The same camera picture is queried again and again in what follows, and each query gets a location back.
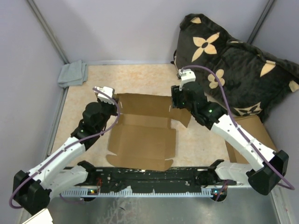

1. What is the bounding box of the brown cardboard box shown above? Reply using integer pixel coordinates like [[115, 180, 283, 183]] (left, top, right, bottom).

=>
[[106, 93, 191, 171]]

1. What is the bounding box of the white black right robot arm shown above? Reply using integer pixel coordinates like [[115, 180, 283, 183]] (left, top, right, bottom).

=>
[[171, 81, 289, 196]]

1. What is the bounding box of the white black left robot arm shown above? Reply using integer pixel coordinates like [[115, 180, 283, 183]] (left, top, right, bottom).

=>
[[9, 98, 120, 215]]

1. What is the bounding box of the grey folded cloth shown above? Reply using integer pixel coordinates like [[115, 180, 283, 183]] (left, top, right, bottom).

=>
[[57, 60, 88, 88]]

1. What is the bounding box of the black flower pattern cushion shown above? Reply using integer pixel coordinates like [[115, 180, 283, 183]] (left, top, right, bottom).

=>
[[173, 14, 299, 120]]

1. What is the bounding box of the stack of flat cardboard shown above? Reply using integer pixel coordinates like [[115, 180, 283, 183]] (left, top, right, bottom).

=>
[[225, 115, 278, 164]]

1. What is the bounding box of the white board corner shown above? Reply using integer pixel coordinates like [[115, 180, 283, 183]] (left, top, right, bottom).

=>
[[22, 208, 53, 224]]

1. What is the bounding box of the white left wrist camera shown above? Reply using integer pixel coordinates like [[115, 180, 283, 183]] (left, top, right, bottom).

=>
[[93, 86, 115, 105]]

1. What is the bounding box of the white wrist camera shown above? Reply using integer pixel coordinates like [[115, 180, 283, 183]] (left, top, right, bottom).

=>
[[178, 69, 196, 91], [93, 86, 115, 105]]

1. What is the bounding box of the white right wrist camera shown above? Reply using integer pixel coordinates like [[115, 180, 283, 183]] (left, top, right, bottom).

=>
[[178, 69, 196, 91]]

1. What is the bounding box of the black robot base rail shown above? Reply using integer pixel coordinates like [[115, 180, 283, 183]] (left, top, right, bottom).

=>
[[76, 160, 236, 201]]

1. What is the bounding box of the white slotted cable duct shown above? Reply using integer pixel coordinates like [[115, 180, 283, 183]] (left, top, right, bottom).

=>
[[63, 188, 214, 199]]

